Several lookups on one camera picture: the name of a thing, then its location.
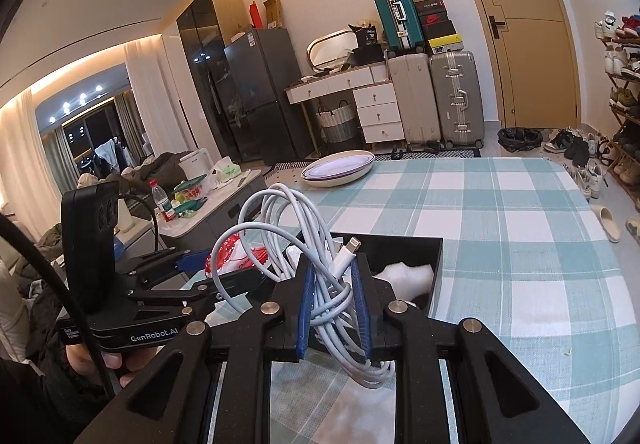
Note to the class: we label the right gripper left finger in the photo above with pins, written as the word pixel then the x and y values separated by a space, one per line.
pixel 210 384

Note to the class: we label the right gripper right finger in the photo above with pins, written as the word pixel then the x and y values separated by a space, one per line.
pixel 455 382

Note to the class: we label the red white pouch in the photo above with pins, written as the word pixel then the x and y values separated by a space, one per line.
pixel 229 258

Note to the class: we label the white plush toy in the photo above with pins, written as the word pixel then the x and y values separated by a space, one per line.
pixel 408 282

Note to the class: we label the person's left hand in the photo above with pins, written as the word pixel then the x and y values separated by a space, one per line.
pixel 128 365

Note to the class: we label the grey side cabinet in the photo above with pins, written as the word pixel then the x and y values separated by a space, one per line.
pixel 199 232

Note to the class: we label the water bottle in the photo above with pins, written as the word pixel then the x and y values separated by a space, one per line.
pixel 162 201

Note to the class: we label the white electric kettle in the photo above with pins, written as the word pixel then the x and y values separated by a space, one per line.
pixel 196 163

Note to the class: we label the tissue pack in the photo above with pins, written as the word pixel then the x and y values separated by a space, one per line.
pixel 225 169

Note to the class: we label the white oval tray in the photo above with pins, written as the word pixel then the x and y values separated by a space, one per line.
pixel 338 169

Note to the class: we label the black storage box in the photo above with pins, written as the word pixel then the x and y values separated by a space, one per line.
pixel 409 264

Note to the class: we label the dark refrigerator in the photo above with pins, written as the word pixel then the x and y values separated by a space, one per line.
pixel 263 66

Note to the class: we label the woven laundry basket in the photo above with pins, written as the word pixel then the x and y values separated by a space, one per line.
pixel 339 124

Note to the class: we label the black glass cabinet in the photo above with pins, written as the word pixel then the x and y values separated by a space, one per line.
pixel 204 47

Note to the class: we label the white dresser desk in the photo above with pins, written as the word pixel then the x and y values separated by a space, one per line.
pixel 370 91

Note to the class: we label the oval mirror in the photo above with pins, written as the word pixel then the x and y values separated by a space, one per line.
pixel 332 50

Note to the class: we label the black handbag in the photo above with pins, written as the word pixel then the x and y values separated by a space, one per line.
pixel 368 49

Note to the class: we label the beige suitcase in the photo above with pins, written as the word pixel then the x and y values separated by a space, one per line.
pixel 411 78

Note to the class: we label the silver suitcase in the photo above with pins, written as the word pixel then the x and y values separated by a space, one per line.
pixel 458 99

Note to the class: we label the teal suitcase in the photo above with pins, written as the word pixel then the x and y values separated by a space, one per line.
pixel 401 25

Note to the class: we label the stack of shoe boxes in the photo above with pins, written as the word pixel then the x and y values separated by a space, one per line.
pixel 438 30

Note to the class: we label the wooden door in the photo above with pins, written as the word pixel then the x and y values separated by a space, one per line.
pixel 533 62

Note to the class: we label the shoe rack with shoes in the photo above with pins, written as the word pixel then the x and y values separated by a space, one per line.
pixel 620 39

